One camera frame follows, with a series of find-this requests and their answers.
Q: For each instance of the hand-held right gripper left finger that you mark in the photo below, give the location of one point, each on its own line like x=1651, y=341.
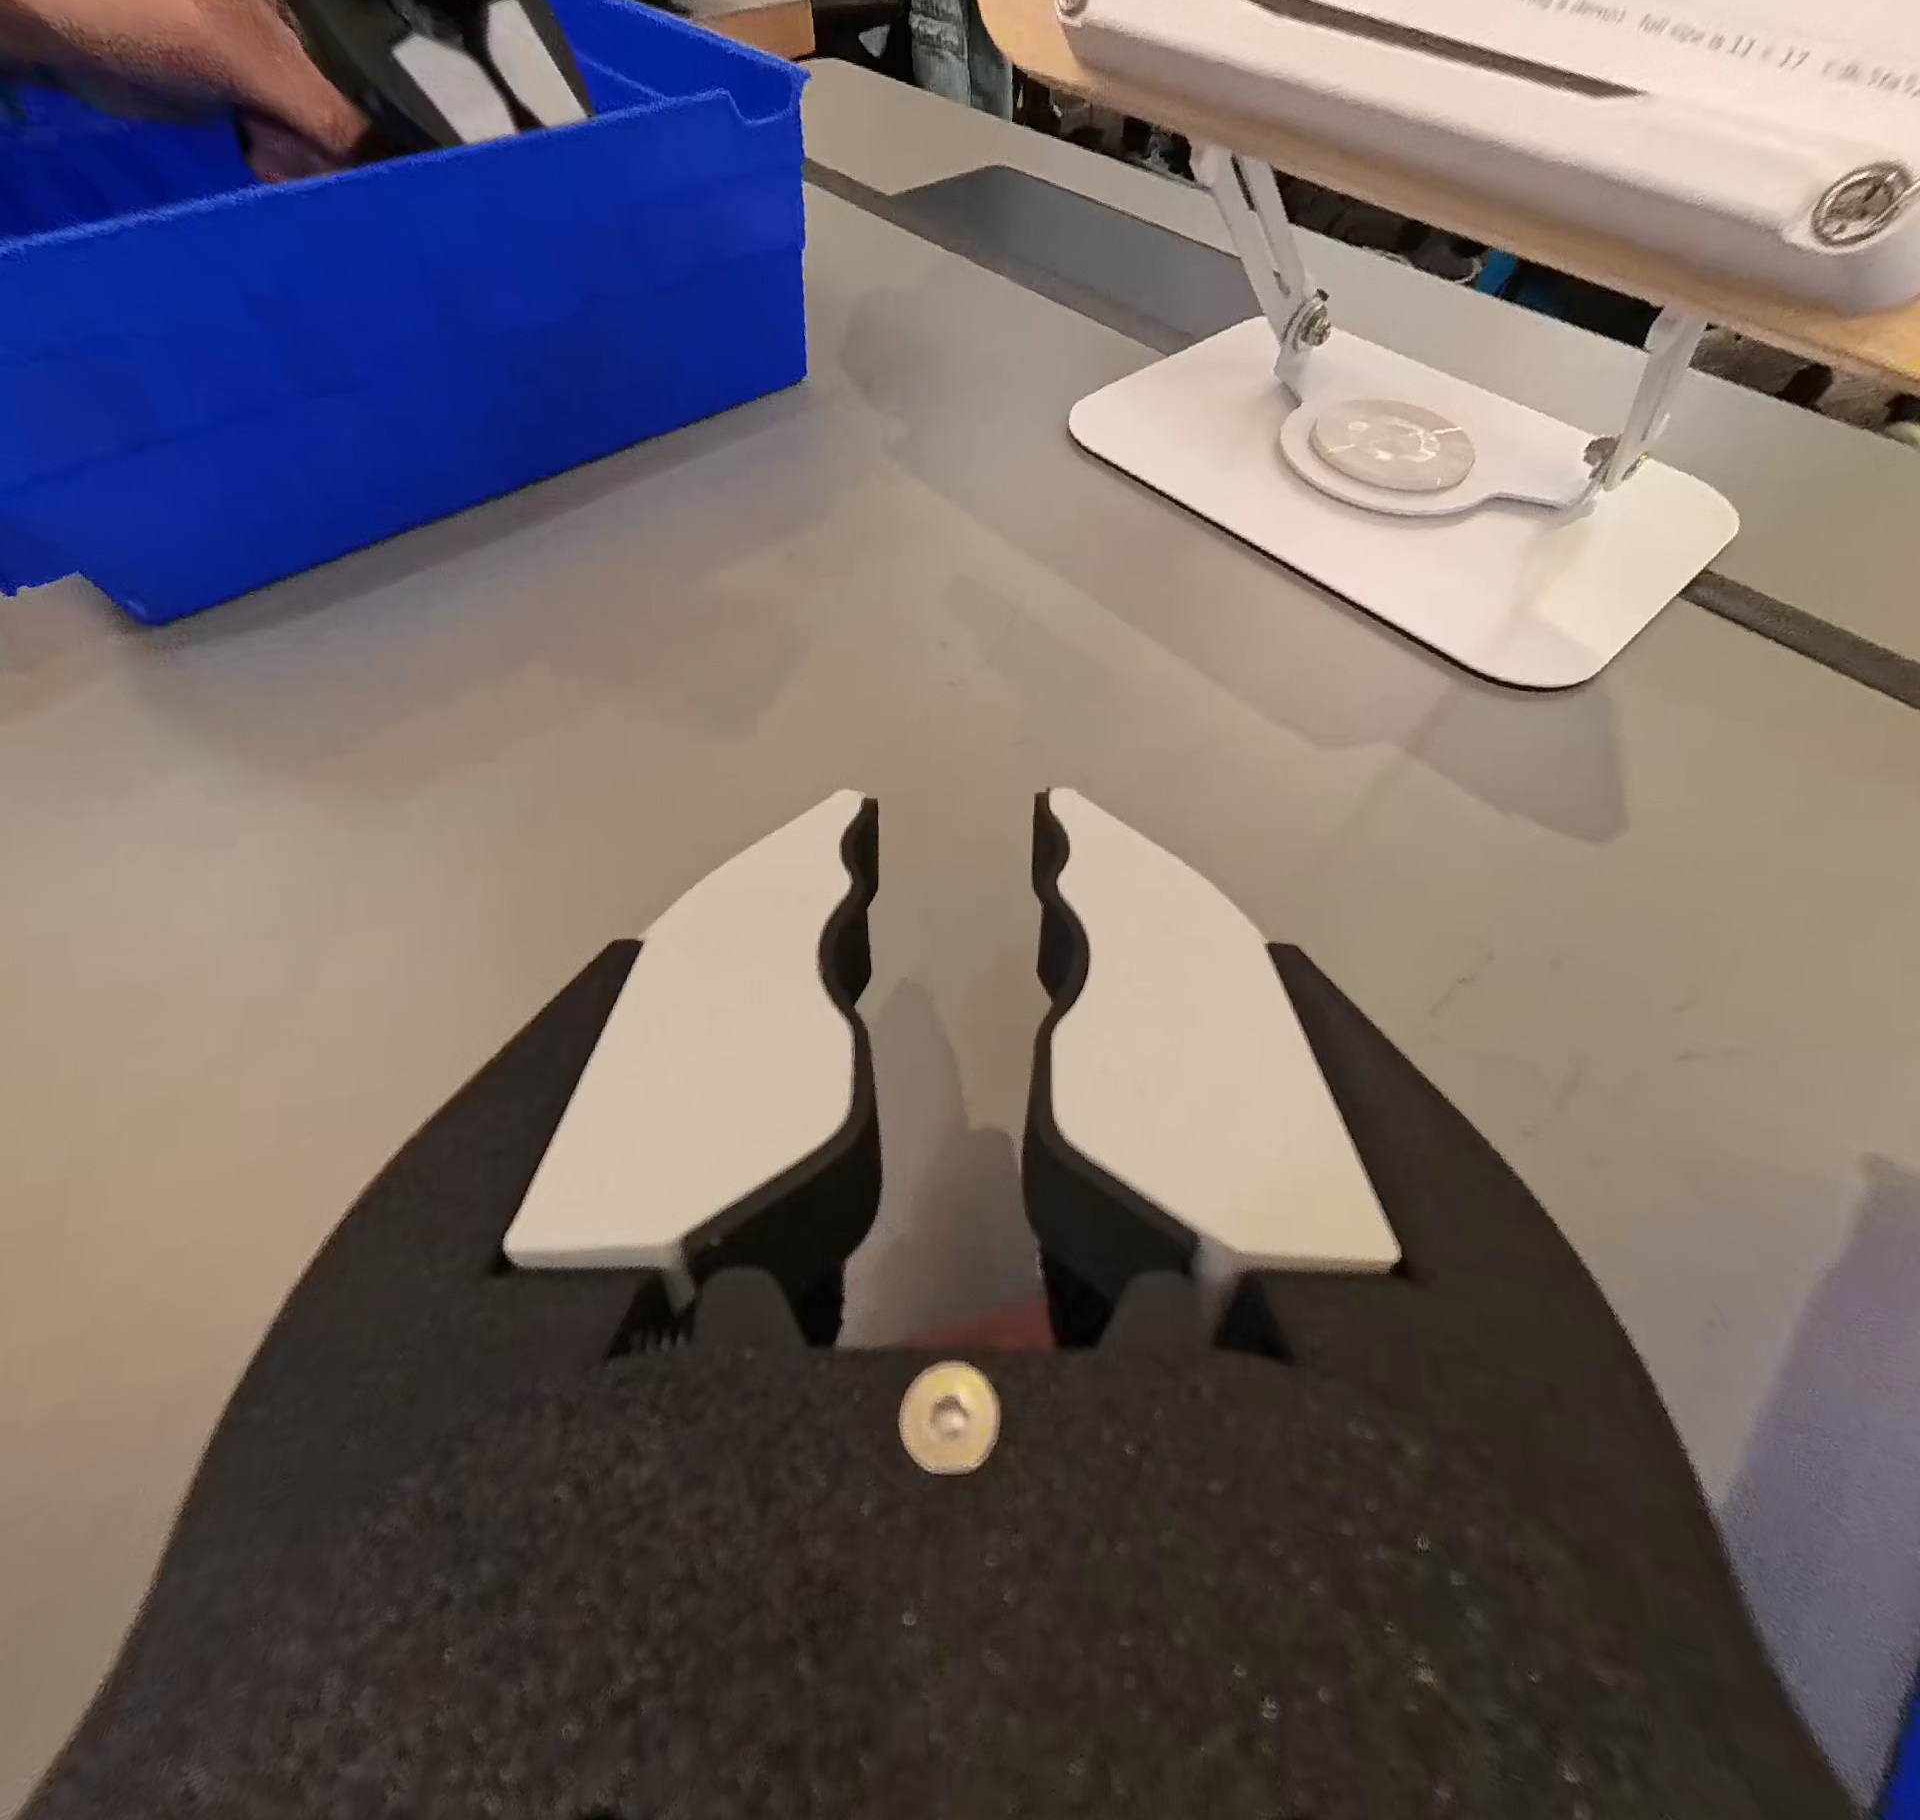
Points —
x=705, y=1086

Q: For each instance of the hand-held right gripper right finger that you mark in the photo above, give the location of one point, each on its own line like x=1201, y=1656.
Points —
x=1201, y=1086

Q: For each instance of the grey desk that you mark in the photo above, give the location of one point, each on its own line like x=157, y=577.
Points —
x=602, y=738

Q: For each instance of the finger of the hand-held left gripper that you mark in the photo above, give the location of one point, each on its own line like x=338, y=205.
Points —
x=461, y=92
x=539, y=69

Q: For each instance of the denim jacket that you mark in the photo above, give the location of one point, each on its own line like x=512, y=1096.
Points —
x=950, y=8

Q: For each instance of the blue plastic bin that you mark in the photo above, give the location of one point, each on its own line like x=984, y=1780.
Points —
x=451, y=352

